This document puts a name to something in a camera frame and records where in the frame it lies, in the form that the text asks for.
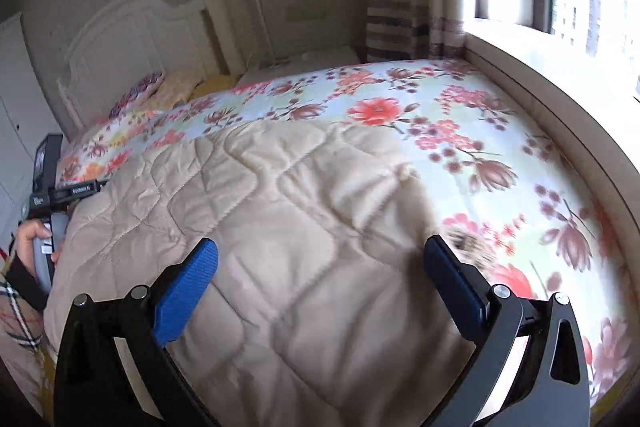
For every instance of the white nightstand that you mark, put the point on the white nightstand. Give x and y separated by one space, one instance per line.
300 62

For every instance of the white window sill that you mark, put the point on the white window sill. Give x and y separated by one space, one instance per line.
565 107

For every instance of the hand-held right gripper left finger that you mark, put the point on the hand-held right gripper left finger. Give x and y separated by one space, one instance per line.
187 292

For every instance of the floral bed sheet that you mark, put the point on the floral bed sheet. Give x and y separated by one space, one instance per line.
500 147

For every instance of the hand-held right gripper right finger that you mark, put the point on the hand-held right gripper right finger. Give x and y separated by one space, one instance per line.
455 292

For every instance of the white wardrobe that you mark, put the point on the white wardrobe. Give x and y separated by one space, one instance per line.
20 117

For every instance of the white bed headboard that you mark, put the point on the white bed headboard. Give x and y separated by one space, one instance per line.
130 37

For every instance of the dark patterned pillow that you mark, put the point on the dark patterned pillow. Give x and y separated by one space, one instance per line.
137 94

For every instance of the beige crocheted knit blanket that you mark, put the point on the beige crocheted knit blanket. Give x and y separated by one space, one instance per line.
470 244

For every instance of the beige quilted comforter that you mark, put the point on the beige quilted comforter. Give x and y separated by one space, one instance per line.
275 232

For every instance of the pale yellow pillow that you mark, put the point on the pale yellow pillow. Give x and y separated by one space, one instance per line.
190 87

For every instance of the person's left hand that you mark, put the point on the person's left hand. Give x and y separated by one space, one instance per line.
27 237

